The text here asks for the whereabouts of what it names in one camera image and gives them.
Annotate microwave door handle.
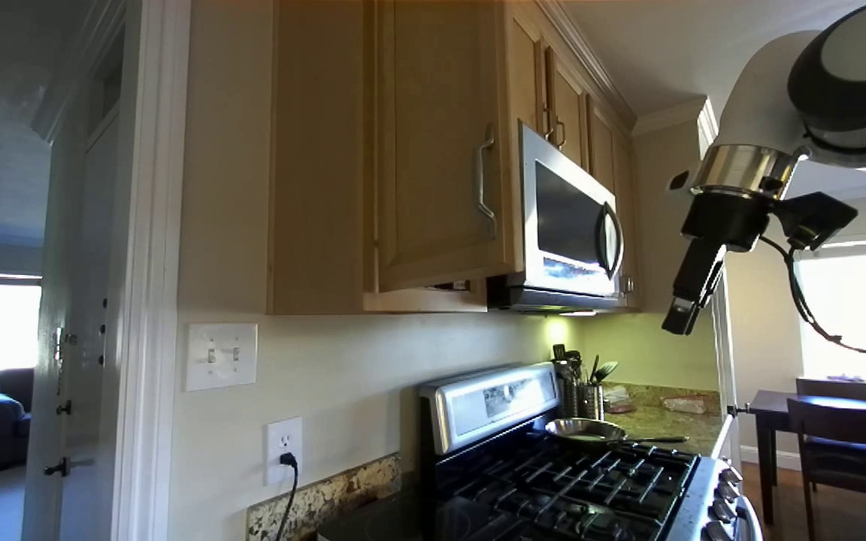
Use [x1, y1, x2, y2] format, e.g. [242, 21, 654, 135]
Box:
[595, 201, 625, 280]

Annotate silver cabinet door handle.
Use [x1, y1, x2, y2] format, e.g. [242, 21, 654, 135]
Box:
[474, 124, 499, 238]

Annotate stainless steel microwave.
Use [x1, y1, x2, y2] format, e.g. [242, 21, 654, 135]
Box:
[487, 122, 626, 313]

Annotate wooden wall cabinet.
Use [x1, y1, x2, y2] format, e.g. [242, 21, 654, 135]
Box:
[268, 0, 518, 316]

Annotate stainless steel gas stove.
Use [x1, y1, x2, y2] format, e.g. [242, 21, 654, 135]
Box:
[418, 363, 766, 541]

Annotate clear plastic bag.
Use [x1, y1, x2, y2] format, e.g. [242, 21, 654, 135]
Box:
[662, 396, 709, 416]

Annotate black cable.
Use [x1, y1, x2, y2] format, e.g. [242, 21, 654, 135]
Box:
[274, 452, 301, 541]

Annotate white wall socket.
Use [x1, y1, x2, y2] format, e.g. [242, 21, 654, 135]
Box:
[265, 417, 304, 486]

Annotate bundle of kitchen utensils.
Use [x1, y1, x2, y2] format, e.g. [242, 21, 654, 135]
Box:
[552, 344, 619, 388]

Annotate white door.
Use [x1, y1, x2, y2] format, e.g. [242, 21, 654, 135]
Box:
[22, 90, 127, 541]

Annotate dark dining chair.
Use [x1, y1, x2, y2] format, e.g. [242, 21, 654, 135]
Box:
[786, 397, 866, 541]
[795, 378, 866, 403]

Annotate frying pan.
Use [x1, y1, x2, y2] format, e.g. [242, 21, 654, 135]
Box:
[545, 418, 690, 451]

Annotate stove burner grates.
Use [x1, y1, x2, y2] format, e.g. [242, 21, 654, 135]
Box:
[435, 434, 701, 541]

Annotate wooden cabinet door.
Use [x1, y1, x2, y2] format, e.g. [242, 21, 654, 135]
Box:
[374, 0, 518, 293]

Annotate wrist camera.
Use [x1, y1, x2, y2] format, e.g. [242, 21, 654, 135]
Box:
[771, 192, 859, 250]

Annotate dark dining table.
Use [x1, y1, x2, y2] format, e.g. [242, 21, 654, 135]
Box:
[747, 389, 866, 527]

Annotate steel utensil holder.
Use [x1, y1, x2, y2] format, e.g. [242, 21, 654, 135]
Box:
[559, 382, 606, 421]

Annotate white light switch plate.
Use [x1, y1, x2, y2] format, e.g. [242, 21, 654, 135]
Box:
[184, 323, 259, 392]

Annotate microwave door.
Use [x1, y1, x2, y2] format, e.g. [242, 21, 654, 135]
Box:
[519, 124, 625, 298]

